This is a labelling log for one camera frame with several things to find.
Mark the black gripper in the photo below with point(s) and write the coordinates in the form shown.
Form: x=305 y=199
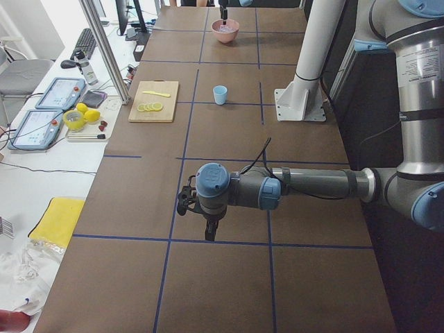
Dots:
x=210 y=220
x=224 y=14

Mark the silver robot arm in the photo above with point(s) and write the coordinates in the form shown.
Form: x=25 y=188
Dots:
x=413 y=31

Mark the clear ice cube pile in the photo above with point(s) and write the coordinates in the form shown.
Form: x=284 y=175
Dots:
x=224 y=28

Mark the light blue cup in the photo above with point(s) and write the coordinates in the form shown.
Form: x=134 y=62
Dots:
x=220 y=93

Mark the strawberries on side table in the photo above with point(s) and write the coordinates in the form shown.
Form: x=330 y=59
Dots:
x=103 y=124

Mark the pink bowl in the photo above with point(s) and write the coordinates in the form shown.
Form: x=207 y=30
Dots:
x=225 y=37

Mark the black monitor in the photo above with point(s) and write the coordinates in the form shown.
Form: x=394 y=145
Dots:
x=123 y=7

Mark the yellow plastic knife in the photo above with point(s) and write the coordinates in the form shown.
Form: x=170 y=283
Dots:
x=166 y=95

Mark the white mounting pole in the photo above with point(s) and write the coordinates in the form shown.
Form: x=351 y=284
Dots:
x=302 y=100

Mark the lemon slices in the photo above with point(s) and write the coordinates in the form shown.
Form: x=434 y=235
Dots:
x=150 y=107

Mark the wooden cutting board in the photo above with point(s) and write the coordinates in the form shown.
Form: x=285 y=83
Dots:
x=169 y=104

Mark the black keyboard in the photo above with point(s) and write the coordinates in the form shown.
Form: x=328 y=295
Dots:
x=85 y=43

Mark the clear water bottle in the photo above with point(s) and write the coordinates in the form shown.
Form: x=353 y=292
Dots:
x=85 y=68

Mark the yellow cloth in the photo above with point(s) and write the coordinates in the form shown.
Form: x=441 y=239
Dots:
x=58 y=221

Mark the purple grey pouch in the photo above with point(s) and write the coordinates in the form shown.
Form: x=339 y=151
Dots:
x=93 y=99

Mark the right yellow lemon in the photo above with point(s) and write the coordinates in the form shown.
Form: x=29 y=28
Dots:
x=92 y=115

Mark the yellow lemon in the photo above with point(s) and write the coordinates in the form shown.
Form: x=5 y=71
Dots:
x=81 y=107
x=92 y=115

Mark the black computer mouse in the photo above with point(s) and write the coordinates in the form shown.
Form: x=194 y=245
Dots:
x=67 y=64

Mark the left yellow lemon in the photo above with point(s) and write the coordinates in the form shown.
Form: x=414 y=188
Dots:
x=81 y=107

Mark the yellow tape roll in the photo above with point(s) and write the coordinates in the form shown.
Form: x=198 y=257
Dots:
x=74 y=120

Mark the far teach pendant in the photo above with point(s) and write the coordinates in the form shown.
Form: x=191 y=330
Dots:
x=62 y=93

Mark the teach pendant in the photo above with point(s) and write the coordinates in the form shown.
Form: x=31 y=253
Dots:
x=37 y=131
x=62 y=93

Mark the clear plastic bag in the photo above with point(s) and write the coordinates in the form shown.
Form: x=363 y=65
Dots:
x=27 y=276

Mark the near teach pendant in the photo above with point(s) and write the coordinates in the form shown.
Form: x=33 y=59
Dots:
x=37 y=131

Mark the grey chair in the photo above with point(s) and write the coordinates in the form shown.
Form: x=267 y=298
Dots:
x=19 y=78

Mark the red object at corner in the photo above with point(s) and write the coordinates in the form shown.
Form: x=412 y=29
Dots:
x=14 y=321

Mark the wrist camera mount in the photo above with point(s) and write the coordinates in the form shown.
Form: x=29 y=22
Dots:
x=187 y=199

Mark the aluminium frame post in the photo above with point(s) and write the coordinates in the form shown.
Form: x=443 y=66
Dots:
x=111 y=65

